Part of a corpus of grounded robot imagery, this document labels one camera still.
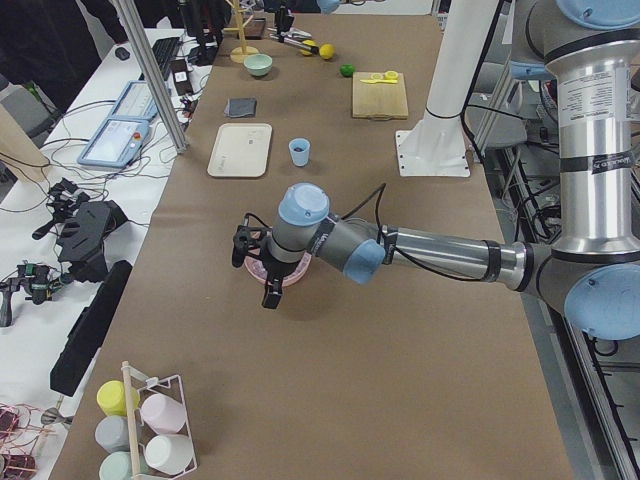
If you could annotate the mint green bowl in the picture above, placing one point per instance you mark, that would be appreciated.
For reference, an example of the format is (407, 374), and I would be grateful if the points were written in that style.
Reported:
(258, 65)

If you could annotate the dark brown box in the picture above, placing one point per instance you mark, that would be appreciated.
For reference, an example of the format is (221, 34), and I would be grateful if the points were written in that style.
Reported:
(255, 29)

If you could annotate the pink bowl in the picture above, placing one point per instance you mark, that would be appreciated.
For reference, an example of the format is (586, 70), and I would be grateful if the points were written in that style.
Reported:
(290, 279)

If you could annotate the wooden mug tree stand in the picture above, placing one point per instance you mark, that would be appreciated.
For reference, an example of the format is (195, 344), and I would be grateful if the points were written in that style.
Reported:
(242, 17)

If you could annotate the white cup rack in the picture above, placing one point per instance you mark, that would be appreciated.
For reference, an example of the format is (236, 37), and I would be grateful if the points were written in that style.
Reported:
(138, 386)

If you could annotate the wooden cutting board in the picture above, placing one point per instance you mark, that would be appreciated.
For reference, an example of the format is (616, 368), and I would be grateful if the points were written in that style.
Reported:
(378, 101)

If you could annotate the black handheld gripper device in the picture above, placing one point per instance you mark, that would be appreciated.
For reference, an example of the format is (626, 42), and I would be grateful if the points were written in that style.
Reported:
(85, 225)

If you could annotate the lower yellow lemon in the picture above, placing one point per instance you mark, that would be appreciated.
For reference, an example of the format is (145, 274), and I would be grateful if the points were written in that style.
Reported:
(327, 51)

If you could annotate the yellow cup in rack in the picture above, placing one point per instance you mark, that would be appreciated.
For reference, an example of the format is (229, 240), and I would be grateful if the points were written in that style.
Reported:
(110, 398)

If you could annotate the steel ice scoop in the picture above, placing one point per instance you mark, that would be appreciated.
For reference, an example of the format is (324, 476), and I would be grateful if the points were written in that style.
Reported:
(293, 33)

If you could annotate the grey folded cloth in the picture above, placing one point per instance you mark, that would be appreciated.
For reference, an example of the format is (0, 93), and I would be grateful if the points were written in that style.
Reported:
(240, 107)

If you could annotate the black keyboard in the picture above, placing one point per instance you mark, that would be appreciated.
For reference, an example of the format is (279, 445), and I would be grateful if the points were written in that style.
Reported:
(164, 51)

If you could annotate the pink cup in rack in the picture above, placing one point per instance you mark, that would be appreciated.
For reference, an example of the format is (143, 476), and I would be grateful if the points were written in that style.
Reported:
(163, 414)

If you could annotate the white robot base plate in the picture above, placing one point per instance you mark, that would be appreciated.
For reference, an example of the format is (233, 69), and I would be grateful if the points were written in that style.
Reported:
(436, 145)

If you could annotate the copper wire bottle rack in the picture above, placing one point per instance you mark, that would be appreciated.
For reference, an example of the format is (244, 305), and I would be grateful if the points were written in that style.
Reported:
(22, 432)

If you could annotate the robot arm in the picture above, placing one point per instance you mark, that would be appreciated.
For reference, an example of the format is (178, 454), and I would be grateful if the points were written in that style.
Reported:
(590, 273)

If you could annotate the steel jigger cup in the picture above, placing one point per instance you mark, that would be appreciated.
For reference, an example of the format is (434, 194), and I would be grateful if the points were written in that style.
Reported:
(52, 416)

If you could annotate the mint cup in rack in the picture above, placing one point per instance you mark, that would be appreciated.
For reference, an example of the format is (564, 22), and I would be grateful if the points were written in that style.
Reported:
(116, 466)

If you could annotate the cream rabbit tray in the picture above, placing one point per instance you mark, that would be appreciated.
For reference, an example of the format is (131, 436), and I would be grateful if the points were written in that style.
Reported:
(240, 150)

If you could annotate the green lime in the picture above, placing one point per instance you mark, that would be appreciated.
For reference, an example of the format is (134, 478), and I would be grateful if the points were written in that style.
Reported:
(347, 70)

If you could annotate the aluminium frame post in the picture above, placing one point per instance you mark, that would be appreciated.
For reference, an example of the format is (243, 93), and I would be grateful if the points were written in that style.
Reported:
(132, 24)

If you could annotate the pile of clear ice cubes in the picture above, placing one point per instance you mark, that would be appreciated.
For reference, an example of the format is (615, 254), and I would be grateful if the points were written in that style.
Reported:
(260, 269)

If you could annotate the white cup in rack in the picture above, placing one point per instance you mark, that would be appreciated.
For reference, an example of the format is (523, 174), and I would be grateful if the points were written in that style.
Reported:
(169, 453)

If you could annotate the black long bar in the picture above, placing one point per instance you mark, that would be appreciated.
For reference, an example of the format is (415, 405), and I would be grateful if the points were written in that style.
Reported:
(89, 331)

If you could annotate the light blue plastic cup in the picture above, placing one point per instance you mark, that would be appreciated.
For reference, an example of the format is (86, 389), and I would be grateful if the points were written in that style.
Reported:
(299, 159)

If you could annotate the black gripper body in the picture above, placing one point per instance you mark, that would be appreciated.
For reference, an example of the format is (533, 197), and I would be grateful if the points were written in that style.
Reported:
(276, 269)
(285, 21)

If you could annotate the teach pendant tablet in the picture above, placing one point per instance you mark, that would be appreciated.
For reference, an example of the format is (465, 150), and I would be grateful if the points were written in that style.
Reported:
(115, 144)

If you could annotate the grey cup in rack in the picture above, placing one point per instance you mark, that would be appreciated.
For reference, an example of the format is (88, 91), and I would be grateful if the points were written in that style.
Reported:
(112, 434)

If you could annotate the steel muddler black tip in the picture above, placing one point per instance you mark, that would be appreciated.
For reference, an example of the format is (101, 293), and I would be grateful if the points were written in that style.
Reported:
(294, 43)

